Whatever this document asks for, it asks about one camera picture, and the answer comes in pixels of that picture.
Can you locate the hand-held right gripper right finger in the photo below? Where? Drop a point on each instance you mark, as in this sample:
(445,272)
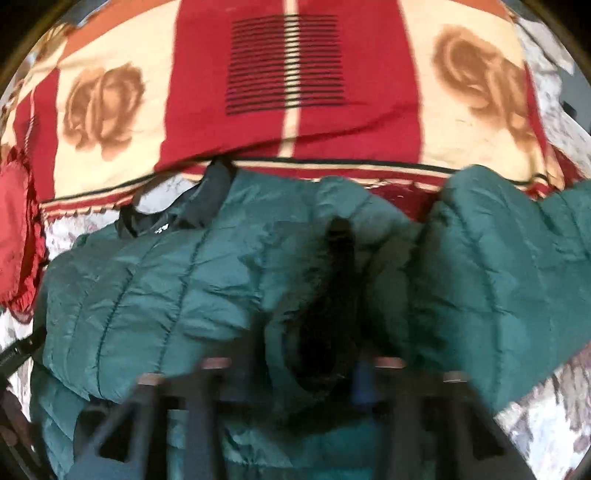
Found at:
(364,383)

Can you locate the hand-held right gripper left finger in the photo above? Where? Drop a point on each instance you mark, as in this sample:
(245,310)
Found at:
(233,376)

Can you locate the green puffer jacket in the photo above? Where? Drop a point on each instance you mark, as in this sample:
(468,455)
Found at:
(184,286)

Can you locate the red heart pillow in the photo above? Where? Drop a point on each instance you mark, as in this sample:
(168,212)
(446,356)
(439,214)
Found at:
(18,221)

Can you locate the white floral fleece blanket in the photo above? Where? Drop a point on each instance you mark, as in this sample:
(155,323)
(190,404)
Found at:
(554,415)

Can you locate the red cream rose blanket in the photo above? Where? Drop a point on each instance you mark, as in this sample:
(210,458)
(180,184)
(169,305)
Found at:
(369,92)

